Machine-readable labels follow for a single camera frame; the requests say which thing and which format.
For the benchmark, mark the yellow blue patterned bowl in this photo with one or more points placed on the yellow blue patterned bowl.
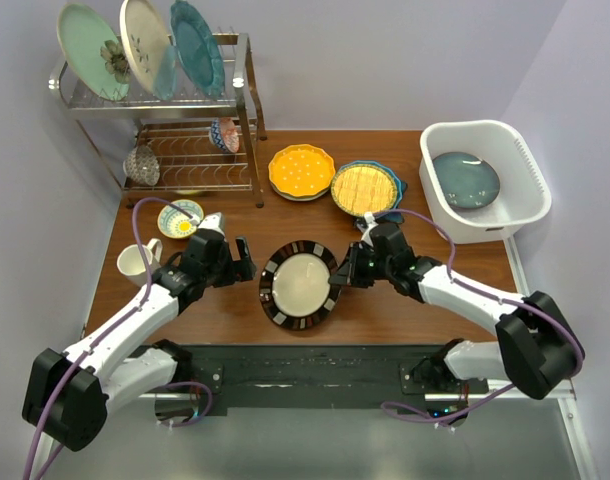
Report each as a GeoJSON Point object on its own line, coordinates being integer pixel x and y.
{"type": "Point", "coordinates": [180, 224]}

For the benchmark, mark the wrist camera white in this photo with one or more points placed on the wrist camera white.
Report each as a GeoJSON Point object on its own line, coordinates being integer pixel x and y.
{"type": "Point", "coordinates": [210, 225]}
{"type": "Point", "coordinates": [366, 224]}

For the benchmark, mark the yellow woven pattern plate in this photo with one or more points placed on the yellow woven pattern plate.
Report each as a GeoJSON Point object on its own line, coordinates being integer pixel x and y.
{"type": "Point", "coordinates": [363, 187]}

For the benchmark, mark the blue orange patterned bowl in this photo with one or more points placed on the blue orange patterned bowl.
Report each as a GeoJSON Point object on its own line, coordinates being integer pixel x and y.
{"type": "Point", "coordinates": [223, 134]}

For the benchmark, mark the black rimmed cream plate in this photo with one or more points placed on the black rimmed cream plate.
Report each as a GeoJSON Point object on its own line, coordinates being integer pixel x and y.
{"type": "Point", "coordinates": [294, 289]}

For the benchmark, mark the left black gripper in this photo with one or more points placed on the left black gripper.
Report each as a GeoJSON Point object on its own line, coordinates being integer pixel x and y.
{"type": "Point", "coordinates": [237, 271]}

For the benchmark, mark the metal dish rack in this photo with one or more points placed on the metal dish rack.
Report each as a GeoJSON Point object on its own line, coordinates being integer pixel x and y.
{"type": "Point", "coordinates": [177, 130]}

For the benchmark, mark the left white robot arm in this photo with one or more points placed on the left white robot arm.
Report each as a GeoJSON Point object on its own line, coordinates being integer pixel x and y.
{"type": "Point", "coordinates": [71, 394]}

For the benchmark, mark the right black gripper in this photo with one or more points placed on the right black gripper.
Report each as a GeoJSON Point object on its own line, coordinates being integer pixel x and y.
{"type": "Point", "coordinates": [348, 274]}

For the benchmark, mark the cream ceramic mug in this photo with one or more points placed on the cream ceramic mug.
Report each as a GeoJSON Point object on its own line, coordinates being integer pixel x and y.
{"type": "Point", "coordinates": [130, 264]}

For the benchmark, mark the dark blue scalloped plate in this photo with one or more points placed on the dark blue scalloped plate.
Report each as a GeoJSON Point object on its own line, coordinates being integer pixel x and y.
{"type": "Point", "coordinates": [401, 187]}

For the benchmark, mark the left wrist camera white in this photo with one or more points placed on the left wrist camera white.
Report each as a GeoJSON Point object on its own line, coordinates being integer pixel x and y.
{"type": "Point", "coordinates": [210, 225]}

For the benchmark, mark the white plastic bin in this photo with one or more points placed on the white plastic bin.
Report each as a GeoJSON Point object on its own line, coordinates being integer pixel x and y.
{"type": "Point", "coordinates": [524, 196]}

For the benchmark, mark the grey patterned bowl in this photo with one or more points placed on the grey patterned bowl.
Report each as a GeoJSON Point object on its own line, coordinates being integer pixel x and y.
{"type": "Point", "coordinates": [142, 166]}

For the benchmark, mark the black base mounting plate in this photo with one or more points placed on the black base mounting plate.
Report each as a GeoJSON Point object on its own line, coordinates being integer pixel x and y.
{"type": "Point", "coordinates": [218, 378]}

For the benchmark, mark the orange dotted plate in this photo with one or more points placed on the orange dotted plate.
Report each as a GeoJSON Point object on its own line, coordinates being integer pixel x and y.
{"type": "Point", "coordinates": [301, 170]}

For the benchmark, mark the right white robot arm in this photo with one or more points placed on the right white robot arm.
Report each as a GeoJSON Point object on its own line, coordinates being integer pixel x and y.
{"type": "Point", "coordinates": [534, 347]}

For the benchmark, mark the dark blue speckled plate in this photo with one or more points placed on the dark blue speckled plate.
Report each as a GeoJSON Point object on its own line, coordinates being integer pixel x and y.
{"type": "Point", "coordinates": [467, 182]}

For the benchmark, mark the cream floral plate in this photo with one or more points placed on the cream floral plate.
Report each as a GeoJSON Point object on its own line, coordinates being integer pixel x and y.
{"type": "Point", "coordinates": [144, 36]}

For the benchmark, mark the small light blue plate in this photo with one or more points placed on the small light blue plate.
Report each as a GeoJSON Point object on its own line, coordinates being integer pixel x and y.
{"type": "Point", "coordinates": [166, 76]}

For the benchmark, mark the mint green flower plate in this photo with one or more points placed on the mint green flower plate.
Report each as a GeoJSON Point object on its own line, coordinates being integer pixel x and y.
{"type": "Point", "coordinates": [93, 51]}

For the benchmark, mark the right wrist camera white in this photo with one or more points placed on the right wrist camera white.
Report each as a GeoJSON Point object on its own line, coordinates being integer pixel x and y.
{"type": "Point", "coordinates": [366, 224]}

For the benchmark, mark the teal scalloped plate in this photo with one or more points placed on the teal scalloped plate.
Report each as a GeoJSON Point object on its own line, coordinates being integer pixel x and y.
{"type": "Point", "coordinates": [197, 49]}

